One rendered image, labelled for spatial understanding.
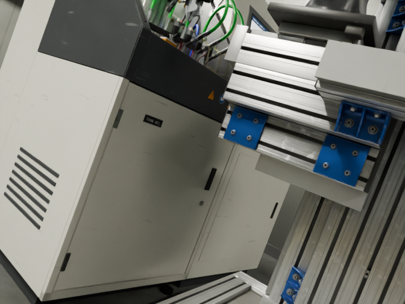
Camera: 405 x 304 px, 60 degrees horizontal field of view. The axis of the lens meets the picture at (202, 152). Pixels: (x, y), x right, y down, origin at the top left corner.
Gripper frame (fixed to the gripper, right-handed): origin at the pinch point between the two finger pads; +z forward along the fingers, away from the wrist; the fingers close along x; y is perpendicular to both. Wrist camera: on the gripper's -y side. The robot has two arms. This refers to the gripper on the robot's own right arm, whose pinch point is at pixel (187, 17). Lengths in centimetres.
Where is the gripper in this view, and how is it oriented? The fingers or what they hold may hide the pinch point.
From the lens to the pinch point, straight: 153.2
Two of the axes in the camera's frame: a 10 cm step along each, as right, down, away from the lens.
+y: 7.3, 3.1, -6.2
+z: -3.6, 9.3, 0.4
